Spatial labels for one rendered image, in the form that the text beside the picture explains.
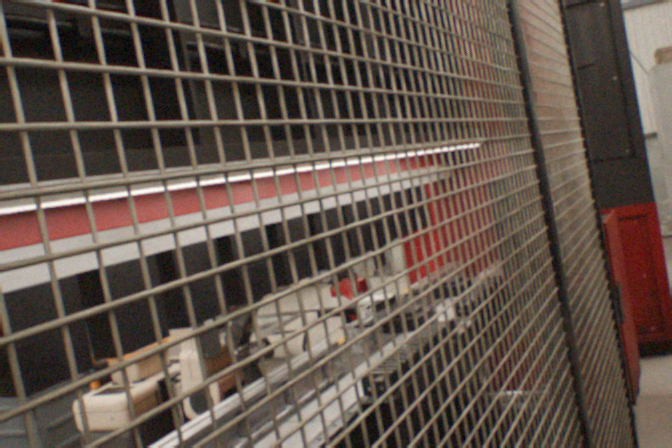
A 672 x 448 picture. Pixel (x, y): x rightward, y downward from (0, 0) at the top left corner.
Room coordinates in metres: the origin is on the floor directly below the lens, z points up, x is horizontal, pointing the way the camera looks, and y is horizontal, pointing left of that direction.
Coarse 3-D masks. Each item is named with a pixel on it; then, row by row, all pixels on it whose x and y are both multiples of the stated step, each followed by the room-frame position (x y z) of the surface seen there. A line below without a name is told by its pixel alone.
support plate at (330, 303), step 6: (378, 294) 2.42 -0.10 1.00; (324, 300) 2.51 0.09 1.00; (330, 300) 2.49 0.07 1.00; (336, 300) 2.46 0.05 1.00; (342, 300) 2.44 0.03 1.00; (348, 300) 2.42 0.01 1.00; (312, 306) 2.43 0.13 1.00; (318, 306) 2.41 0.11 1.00; (324, 306) 2.39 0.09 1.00; (330, 306) 2.36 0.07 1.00; (336, 306) 2.34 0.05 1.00; (354, 306) 2.31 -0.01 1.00; (360, 306) 2.30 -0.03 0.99
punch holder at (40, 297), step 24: (24, 288) 1.08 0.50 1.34; (48, 288) 1.12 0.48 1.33; (72, 288) 1.17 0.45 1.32; (24, 312) 1.08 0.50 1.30; (48, 312) 1.11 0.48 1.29; (72, 312) 1.16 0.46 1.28; (0, 336) 1.06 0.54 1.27; (48, 336) 1.11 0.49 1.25; (72, 336) 1.15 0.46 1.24; (0, 360) 1.07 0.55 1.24; (24, 360) 1.06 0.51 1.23; (48, 360) 1.10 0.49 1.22; (0, 384) 1.08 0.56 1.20; (24, 384) 1.05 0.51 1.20; (48, 384) 1.09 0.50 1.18
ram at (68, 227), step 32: (160, 192) 1.40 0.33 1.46; (192, 192) 1.49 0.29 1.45; (224, 192) 1.59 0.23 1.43; (288, 192) 1.84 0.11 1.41; (320, 192) 2.00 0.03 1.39; (384, 192) 2.40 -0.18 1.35; (0, 224) 1.07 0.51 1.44; (32, 224) 1.12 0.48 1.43; (64, 224) 1.18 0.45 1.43; (96, 224) 1.24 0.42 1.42; (128, 224) 1.31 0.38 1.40; (160, 224) 1.39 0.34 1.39; (224, 224) 1.57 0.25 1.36; (256, 224) 1.68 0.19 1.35; (0, 256) 1.06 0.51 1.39; (32, 256) 1.11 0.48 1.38; (128, 256) 1.29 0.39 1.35
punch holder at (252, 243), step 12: (252, 228) 1.67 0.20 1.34; (216, 240) 1.60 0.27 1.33; (228, 240) 1.58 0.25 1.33; (252, 240) 1.66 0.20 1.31; (228, 252) 1.58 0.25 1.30; (252, 252) 1.65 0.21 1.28; (252, 264) 1.64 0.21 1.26; (264, 264) 1.68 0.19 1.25; (228, 276) 1.60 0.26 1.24; (240, 276) 1.59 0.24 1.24; (252, 276) 1.63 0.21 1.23; (264, 276) 1.67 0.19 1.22; (228, 288) 1.60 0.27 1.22; (240, 288) 1.58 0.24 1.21; (252, 288) 1.62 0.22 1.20; (264, 288) 1.67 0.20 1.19; (228, 300) 1.60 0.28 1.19; (240, 300) 1.59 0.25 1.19
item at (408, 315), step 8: (408, 312) 1.84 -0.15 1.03; (416, 312) 1.86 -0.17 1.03; (432, 312) 1.91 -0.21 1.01; (392, 320) 1.85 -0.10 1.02; (400, 320) 1.84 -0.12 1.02; (408, 320) 1.83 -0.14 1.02; (424, 320) 1.84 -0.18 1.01; (352, 328) 1.95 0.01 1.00; (384, 328) 1.86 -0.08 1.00; (400, 328) 1.84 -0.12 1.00; (408, 328) 1.83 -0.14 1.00
